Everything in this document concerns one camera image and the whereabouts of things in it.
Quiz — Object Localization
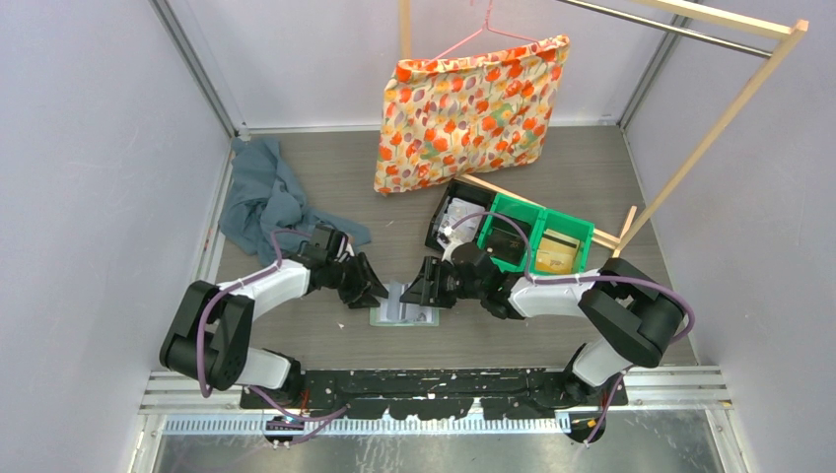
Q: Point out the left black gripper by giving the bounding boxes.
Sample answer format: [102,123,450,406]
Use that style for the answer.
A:
[326,252,389,308]

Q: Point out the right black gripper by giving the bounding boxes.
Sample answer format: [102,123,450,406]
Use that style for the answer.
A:
[401,255,485,308]

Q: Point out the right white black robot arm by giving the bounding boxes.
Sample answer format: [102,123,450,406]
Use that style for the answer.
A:
[398,242,693,405]

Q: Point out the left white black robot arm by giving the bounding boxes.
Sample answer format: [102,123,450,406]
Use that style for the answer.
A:
[159,225,388,408]

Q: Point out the white patterned cards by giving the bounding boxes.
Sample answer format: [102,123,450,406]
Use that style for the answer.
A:
[447,198,485,232]

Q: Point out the green bin with black card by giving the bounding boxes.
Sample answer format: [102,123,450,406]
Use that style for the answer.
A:
[477,194,545,273]

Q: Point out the black VIP card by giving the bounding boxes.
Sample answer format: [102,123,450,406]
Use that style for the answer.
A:
[486,229,526,264]

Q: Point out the gold VIP card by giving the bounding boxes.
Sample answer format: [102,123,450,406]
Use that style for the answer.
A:
[534,230,581,275]

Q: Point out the green bin with gold card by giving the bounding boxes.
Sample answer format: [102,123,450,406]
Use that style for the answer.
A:
[530,209,594,276]

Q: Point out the black plastic bin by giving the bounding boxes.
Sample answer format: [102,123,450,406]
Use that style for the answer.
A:
[424,179,496,251]

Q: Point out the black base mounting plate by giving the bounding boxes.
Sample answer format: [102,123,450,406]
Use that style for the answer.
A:
[241,368,627,421]

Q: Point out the blue grey cloth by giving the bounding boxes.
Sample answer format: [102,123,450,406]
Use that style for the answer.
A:
[219,138,372,266]

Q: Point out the floral orange pillow bag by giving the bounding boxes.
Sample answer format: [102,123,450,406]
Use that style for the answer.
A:
[373,35,570,194]

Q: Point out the metal hanging rod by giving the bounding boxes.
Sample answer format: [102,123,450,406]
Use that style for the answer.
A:
[558,0,773,59]

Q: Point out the aluminium rail frame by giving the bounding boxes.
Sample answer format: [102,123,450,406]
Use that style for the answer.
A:
[140,367,733,436]

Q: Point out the pink wire hanger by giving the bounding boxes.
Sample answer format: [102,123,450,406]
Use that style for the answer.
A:
[433,0,536,61]

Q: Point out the wooden clothes rack frame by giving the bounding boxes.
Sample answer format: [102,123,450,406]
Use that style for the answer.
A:
[399,1,790,261]

